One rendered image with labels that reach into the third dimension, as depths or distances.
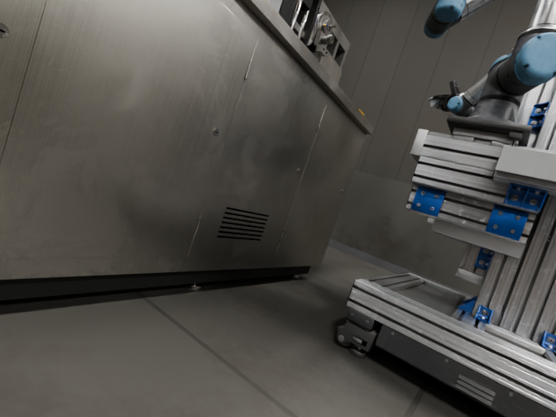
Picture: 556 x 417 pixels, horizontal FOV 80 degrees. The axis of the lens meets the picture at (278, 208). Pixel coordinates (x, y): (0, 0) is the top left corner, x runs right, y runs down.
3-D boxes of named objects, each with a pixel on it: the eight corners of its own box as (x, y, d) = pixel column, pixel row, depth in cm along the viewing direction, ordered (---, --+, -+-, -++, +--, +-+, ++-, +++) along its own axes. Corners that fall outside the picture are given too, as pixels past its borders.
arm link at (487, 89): (508, 112, 113) (522, 74, 112) (532, 100, 99) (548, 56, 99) (472, 103, 114) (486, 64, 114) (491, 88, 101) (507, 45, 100)
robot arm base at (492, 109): (515, 142, 110) (525, 113, 110) (517, 127, 98) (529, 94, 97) (464, 135, 119) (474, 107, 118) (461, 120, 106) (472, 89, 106)
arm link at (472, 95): (555, 28, 137) (451, 115, 167) (565, 41, 142) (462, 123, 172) (538, 15, 143) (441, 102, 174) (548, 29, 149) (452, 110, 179)
